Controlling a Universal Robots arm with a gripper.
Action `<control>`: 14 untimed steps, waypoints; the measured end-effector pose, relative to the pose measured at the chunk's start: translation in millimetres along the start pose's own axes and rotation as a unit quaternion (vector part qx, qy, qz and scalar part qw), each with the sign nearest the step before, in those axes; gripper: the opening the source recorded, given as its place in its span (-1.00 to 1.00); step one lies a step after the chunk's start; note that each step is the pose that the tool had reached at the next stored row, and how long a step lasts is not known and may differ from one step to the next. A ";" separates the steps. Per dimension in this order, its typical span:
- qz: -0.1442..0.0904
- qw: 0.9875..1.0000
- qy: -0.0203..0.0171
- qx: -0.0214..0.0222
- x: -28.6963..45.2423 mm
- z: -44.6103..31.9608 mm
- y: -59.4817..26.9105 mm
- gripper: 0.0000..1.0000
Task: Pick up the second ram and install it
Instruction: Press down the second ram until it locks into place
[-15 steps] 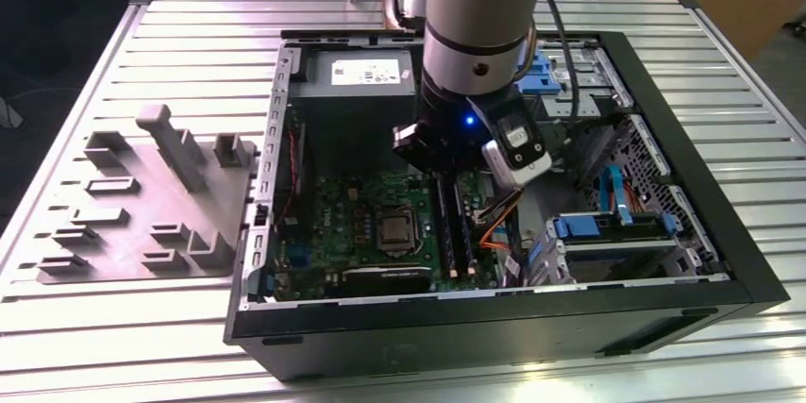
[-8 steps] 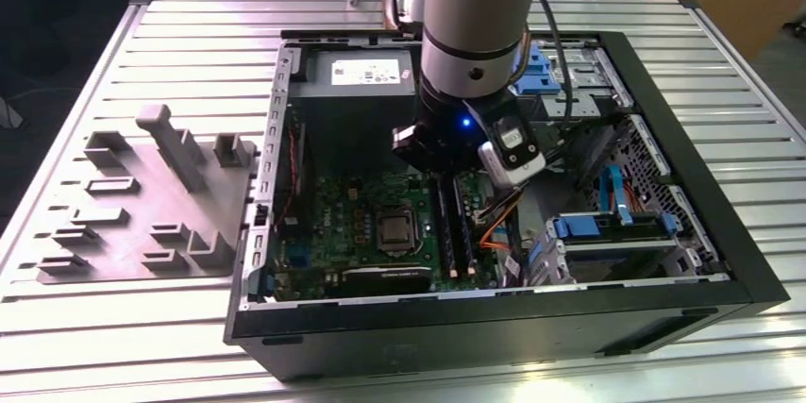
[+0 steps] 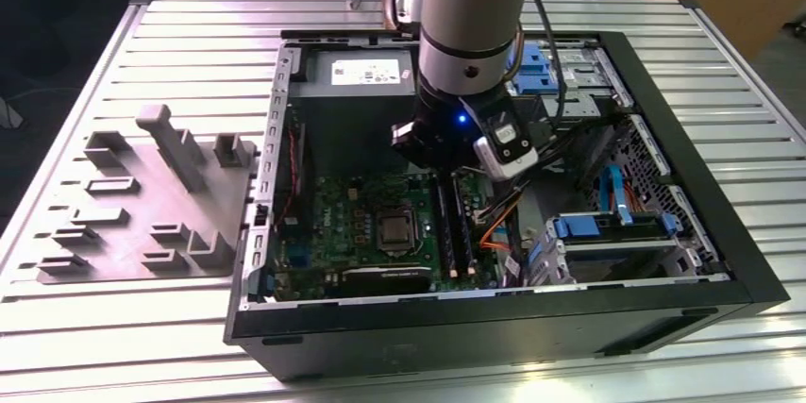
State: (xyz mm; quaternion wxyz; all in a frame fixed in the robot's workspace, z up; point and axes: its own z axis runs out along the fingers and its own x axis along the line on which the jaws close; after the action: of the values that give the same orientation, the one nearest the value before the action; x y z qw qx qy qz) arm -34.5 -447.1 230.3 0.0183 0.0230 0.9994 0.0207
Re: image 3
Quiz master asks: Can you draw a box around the black wire bundle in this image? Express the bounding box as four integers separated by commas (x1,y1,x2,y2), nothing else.
477,117,622,225

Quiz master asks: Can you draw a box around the green motherboard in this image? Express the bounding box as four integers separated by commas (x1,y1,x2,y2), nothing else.
270,169,505,303

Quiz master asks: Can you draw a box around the orange wire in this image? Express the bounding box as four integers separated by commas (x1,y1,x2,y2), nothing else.
479,204,525,251

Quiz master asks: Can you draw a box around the hard disk in blue carrier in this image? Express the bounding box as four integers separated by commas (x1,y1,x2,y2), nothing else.
551,212,681,246

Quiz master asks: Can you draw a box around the black PC case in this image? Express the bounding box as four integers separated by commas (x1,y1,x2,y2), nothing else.
223,29,793,383

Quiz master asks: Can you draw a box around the white floor object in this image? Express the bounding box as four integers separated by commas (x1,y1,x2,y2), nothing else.
0,95,31,129

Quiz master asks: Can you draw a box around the silver drive cage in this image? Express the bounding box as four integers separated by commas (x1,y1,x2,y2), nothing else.
509,42,635,140

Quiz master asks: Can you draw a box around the silver camera on black bracket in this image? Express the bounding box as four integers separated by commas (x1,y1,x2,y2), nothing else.
390,122,418,152

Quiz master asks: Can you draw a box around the CPU socket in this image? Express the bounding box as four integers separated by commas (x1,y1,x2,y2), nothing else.
371,204,422,258

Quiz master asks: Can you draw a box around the grey parts rack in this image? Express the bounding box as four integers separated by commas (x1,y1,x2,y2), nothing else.
34,103,263,286

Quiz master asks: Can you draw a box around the blue drive carrier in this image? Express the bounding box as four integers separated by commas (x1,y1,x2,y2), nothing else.
510,43,563,97

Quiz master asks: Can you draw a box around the silver disk bay cage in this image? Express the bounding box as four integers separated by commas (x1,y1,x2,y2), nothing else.
526,211,694,286

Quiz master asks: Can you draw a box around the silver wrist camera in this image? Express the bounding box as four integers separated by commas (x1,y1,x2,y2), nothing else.
459,95,542,182

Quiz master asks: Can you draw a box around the black graphics card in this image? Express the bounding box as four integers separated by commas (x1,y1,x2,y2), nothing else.
339,264,437,295

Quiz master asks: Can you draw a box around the red wire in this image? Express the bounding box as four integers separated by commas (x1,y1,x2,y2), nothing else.
283,108,303,223

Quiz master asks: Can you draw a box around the grey power supply unit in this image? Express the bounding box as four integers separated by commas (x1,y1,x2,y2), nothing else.
289,46,422,173

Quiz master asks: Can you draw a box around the black camera cable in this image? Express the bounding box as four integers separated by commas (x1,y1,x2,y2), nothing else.
519,0,571,144

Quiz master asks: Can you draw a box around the silver CPU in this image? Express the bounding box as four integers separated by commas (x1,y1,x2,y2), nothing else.
377,214,414,243

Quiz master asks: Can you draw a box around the blue flat wire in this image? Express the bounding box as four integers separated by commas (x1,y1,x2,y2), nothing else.
597,164,635,227

